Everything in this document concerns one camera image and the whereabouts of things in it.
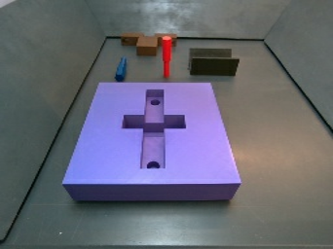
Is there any green board with cross slot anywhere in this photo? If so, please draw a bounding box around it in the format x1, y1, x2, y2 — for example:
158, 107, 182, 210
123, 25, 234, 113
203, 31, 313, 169
63, 83, 241, 201

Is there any blue peg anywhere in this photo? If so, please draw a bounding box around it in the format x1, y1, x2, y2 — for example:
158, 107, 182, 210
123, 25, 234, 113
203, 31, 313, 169
115, 57, 127, 82

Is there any dark grey block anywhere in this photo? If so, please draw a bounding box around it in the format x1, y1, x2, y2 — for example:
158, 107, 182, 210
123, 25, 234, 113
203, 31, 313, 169
188, 48, 239, 76

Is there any red hexagonal peg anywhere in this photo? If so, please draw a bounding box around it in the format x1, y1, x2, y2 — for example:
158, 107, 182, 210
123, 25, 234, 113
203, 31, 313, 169
162, 36, 171, 78

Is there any brown cross-shaped block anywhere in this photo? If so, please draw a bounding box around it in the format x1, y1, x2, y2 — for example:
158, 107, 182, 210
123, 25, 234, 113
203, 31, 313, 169
120, 32, 176, 56

